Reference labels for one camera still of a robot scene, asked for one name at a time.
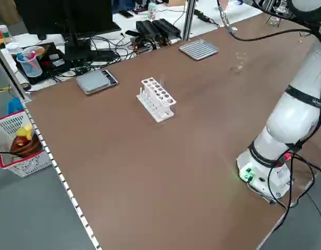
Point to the blue cloth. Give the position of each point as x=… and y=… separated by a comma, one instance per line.
x=14, y=105

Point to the clear lidded container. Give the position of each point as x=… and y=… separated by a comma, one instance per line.
x=12, y=48

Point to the clear glass beaker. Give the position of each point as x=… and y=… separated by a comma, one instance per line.
x=240, y=63

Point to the white bottle green label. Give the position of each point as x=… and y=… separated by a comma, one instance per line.
x=4, y=32

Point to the patterned white bottle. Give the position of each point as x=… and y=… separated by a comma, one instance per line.
x=152, y=10

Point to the cardboard box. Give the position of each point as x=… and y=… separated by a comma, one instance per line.
x=176, y=2

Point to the clear plastic measuring cup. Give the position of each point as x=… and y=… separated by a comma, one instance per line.
x=30, y=67

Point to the bowl with brown contents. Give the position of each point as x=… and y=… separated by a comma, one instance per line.
x=38, y=50

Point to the grey digital scale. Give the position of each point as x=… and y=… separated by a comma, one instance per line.
x=94, y=82

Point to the small clear glass cup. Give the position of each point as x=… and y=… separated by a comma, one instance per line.
x=273, y=20

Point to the black case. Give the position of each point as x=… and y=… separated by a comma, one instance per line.
x=56, y=63

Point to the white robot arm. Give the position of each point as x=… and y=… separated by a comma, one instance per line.
x=288, y=122

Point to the yellow toy fruit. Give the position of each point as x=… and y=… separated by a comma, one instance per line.
x=25, y=130

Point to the aluminium frame post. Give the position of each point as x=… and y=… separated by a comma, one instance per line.
x=189, y=18

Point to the pink object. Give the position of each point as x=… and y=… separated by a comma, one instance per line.
x=221, y=3

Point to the white plastic basket red rim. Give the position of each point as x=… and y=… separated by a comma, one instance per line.
x=27, y=164

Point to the ribbed metal tray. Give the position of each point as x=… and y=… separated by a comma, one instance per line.
x=199, y=49

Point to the brown wooden bowl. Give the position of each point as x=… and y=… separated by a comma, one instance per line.
x=25, y=151

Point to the red toy apple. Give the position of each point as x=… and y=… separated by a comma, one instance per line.
x=19, y=141

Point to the tape roll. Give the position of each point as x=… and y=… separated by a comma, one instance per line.
x=25, y=86

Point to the white test tube rack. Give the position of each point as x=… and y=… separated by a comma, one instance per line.
x=161, y=117

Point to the black phone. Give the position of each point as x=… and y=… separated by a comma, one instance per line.
x=126, y=14

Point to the black computer monitor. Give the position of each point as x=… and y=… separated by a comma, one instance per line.
x=59, y=15

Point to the clear glass test tube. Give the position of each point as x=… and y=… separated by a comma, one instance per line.
x=162, y=79

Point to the black power strip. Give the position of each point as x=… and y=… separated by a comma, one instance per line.
x=202, y=15

